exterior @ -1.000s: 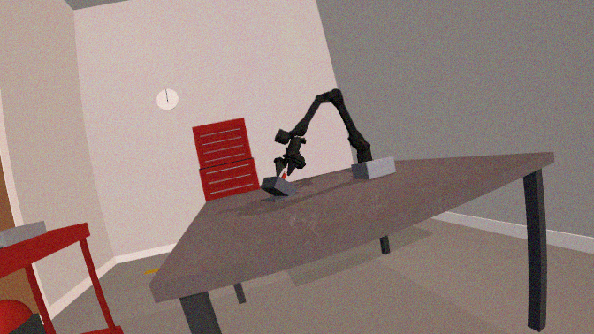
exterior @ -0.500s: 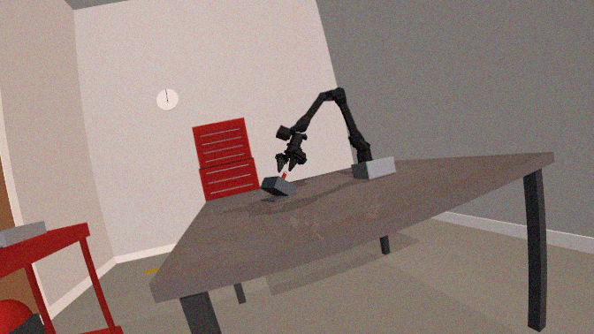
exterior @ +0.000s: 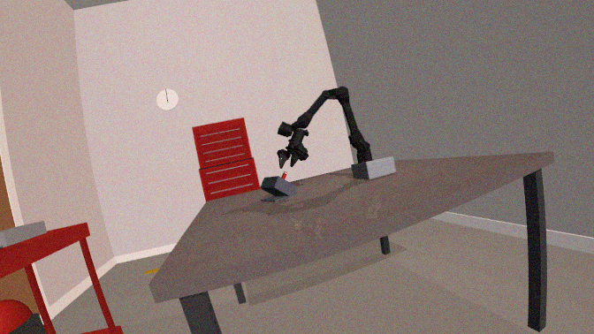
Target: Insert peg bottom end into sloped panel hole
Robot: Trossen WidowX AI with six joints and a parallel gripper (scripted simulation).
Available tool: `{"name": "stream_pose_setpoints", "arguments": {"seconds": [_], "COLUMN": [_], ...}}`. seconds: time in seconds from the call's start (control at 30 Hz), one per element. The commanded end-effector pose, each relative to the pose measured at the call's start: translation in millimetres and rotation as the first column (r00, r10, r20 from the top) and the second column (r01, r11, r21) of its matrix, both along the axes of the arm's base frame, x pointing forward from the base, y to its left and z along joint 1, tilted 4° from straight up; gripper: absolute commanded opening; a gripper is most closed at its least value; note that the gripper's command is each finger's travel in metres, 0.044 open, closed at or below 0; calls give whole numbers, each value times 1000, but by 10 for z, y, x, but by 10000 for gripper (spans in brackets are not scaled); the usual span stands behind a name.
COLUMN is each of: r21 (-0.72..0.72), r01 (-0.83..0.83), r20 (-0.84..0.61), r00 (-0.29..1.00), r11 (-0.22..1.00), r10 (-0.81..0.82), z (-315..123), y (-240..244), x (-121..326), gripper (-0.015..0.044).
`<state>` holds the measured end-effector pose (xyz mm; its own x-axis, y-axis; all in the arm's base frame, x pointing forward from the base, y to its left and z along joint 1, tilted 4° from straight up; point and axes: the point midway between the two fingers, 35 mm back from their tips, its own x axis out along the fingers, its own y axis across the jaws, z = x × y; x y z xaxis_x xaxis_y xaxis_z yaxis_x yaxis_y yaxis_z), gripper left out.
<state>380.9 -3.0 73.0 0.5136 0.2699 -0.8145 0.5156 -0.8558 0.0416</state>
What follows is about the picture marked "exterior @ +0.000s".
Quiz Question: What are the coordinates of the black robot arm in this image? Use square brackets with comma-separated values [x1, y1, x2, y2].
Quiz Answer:
[278, 86, 374, 163]

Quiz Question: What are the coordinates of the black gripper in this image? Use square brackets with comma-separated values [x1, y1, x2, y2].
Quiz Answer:
[277, 137, 308, 169]

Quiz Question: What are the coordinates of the grey metal panel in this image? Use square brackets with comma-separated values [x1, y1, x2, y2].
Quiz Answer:
[260, 176, 297, 202]

